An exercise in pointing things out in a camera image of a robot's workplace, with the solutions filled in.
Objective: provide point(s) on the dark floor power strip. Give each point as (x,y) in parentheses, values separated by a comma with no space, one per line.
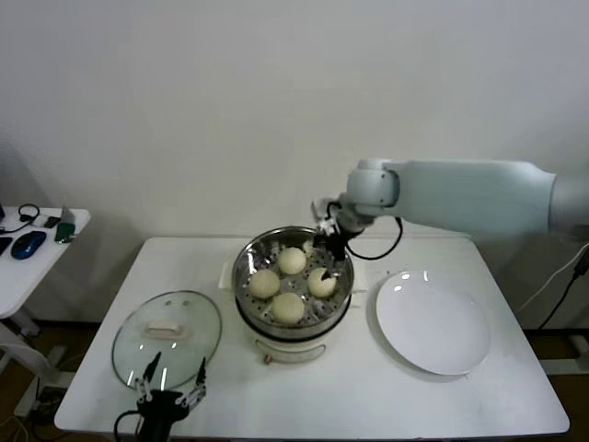
(50,397)

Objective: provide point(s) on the white table base frame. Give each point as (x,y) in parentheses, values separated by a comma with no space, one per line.
(563,366)

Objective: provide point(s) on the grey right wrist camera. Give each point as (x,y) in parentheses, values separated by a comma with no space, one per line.
(322,212)

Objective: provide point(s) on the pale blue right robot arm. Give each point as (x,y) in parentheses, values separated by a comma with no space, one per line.
(460,193)

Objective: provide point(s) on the white side table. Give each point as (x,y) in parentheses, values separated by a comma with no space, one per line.
(27,285)

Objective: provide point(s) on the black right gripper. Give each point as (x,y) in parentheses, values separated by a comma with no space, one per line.
(338,239)

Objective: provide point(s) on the black flat device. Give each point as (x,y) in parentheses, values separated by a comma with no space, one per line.
(3,246)

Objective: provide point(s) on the small black device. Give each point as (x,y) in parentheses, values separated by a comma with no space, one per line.
(51,223)

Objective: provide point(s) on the white electric cooker pot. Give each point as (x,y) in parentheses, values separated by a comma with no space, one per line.
(294,350)

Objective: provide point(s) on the white round plate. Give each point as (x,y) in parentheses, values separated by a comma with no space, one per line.
(428,322)

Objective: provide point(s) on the blue computer mouse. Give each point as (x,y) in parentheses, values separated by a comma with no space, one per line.
(27,244)

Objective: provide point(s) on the round glass pot lid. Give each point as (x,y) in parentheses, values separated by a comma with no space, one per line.
(138,354)

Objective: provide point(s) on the white steamed baozi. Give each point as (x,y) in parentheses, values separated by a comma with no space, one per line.
(264,283)
(319,287)
(287,308)
(292,261)

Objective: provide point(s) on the stainless steel steamer basket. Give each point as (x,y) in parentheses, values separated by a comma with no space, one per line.
(257,313)

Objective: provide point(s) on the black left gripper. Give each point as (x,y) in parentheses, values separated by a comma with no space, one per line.
(161,410)

